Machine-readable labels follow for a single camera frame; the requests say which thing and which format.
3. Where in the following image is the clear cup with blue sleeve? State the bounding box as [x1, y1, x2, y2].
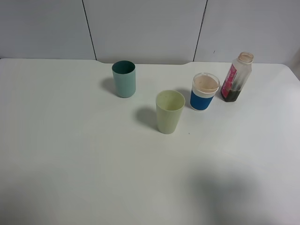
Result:
[190, 73, 220, 111]

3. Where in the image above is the clear drink bottle pink label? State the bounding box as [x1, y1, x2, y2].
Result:
[221, 52, 254, 102]

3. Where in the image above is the teal plastic cup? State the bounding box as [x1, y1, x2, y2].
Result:
[112, 60, 136, 98]

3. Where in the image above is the pale green plastic cup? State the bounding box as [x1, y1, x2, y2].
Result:
[156, 90, 185, 134]

